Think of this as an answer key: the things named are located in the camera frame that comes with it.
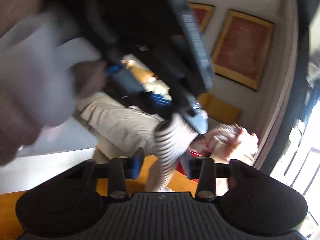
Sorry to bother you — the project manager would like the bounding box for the striped beige black garment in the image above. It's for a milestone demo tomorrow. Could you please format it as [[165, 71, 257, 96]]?
[[145, 113, 198, 192]]

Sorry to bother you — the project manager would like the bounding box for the pink clothes pile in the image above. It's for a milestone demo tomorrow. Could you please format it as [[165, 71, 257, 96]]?
[[190, 124, 259, 165]]

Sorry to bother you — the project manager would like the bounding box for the left hand grey glove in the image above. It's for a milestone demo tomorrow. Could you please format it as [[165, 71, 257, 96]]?
[[1, 14, 106, 166]]

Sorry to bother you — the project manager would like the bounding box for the red round stool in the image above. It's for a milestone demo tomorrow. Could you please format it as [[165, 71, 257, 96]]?
[[176, 150, 208, 182]]

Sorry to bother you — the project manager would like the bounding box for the beige sofa bed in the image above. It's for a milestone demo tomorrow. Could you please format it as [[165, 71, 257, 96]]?
[[76, 92, 163, 159]]

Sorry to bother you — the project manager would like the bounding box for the yellow cushion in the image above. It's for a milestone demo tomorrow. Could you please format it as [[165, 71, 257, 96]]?
[[197, 93, 243, 125]]

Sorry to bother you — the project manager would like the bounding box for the red gold framed picture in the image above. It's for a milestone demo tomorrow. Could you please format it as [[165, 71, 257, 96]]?
[[212, 10, 275, 91]]

